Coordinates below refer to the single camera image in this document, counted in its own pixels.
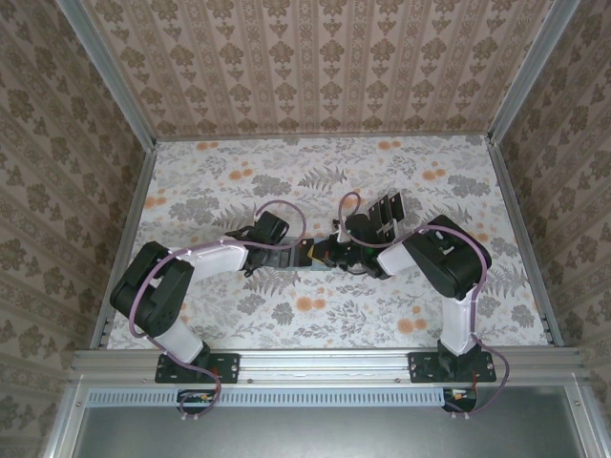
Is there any left circuit board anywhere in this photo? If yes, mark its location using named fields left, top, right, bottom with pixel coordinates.
left=177, top=388, right=217, bottom=414

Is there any grey metal panel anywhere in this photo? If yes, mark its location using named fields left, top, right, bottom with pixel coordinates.
left=71, top=385, right=586, bottom=458

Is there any aluminium left side rail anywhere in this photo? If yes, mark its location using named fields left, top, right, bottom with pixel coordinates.
left=90, top=140, right=159, bottom=352

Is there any aluminium right frame post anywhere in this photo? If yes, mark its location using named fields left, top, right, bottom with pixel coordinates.
left=487, top=0, right=587, bottom=144

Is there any aluminium right side rail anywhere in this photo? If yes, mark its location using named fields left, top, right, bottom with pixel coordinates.
left=486, top=137, right=565, bottom=348

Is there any aluminium frame post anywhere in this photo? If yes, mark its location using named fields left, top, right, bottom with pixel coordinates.
left=53, top=0, right=159, bottom=150
left=487, top=0, right=587, bottom=144

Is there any right circuit board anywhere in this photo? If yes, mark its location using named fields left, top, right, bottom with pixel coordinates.
left=441, top=386, right=479, bottom=413

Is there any grey slotted cable duct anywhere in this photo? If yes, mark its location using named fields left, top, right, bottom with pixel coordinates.
left=88, top=386, right=450, bottom=408

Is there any circuit board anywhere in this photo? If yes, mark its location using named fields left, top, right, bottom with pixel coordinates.
left=441, top=386, right=479, bottom=413
left=177, top=388, right=217, bottom=414

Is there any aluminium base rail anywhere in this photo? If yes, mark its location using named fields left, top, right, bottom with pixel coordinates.
left=66, top=346, right=591, bottom=386

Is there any aluminium left frame post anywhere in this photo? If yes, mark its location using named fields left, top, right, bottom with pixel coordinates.
left=53, top=0, right=159, bottom=150

